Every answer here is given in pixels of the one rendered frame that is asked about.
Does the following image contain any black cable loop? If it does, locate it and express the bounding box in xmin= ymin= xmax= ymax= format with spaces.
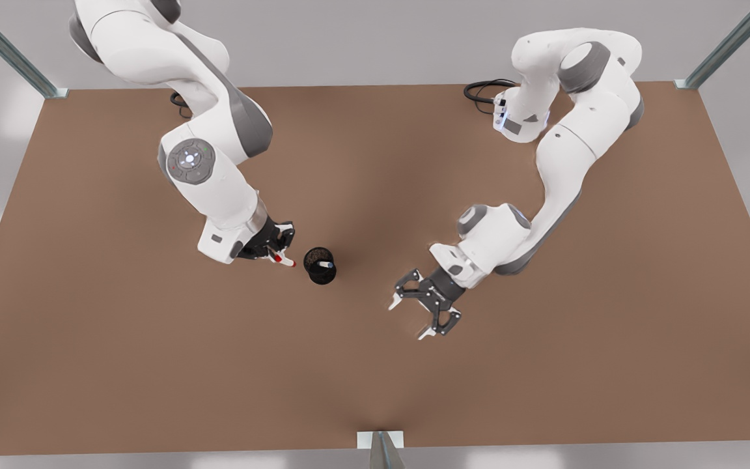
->
xmin=169 ymin=91 xmax=194 ymax=120
xmin=464 ymin=78 xmax=520 ymax=115

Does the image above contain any black mesh pen holder cup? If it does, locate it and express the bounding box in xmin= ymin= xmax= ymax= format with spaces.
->
xmin=303 ymin=246 xmax=338 ymax=285

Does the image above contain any silver frame post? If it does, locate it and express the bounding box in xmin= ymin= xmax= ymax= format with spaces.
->
xmin=357 ymin=430 xmax=407 ymax=469
xmin=0 ymin=0 xmax=70 ymax=100
xmin=673 ymin=0 xmax=750 ymax=91

